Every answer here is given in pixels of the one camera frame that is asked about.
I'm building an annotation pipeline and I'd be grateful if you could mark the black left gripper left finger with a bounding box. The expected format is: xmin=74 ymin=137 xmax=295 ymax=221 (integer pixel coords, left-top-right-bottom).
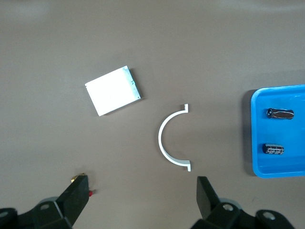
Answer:
xmin=0 ymin=175 xmax=90 ymax=229

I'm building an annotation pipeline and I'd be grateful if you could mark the small dark terminal block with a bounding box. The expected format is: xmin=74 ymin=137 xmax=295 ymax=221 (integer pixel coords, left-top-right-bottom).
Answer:
xmin=262 ymin=143 xmax=285 ymax=156

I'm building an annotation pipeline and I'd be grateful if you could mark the silver metal plate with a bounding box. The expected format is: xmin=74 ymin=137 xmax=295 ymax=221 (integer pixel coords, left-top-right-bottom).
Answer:
xmin=84 ymin=65 xmax=142 ymax=117

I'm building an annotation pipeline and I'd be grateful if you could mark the brass valve red handle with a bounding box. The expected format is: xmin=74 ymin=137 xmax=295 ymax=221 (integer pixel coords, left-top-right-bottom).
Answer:
xmin=71 ymin=172 xmax=96 ymax=198

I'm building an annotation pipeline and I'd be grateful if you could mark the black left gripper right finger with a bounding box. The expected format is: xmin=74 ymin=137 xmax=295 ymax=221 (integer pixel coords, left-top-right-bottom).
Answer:
xmin=190 ymin=176 xmax=297 ymax=229

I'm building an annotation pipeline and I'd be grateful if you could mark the blue plastic tray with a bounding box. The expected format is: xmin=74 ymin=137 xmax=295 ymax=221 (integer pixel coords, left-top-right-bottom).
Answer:
xmin=250 ymin=84 xmax=305 ymax=178

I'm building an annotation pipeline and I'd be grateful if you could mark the dark brown electrolytic capacitor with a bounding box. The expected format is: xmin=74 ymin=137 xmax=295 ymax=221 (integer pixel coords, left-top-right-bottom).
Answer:
xmin=265 ymin=107 xmax=295 ymax=120

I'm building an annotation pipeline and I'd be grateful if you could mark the white semicircular bracket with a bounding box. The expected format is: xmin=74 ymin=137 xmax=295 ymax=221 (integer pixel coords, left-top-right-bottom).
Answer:
xmin=158 ymin=104 xmax=192 ymax=172

